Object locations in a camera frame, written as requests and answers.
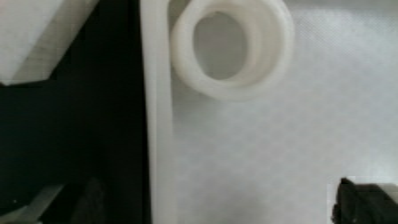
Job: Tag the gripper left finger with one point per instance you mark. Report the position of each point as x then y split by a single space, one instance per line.
67 204

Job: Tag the white desk leg left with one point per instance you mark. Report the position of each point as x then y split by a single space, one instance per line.
39 25

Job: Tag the white desk top tray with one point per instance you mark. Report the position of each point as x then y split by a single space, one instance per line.
272 106

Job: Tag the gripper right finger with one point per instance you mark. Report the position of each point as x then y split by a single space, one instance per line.
366 203

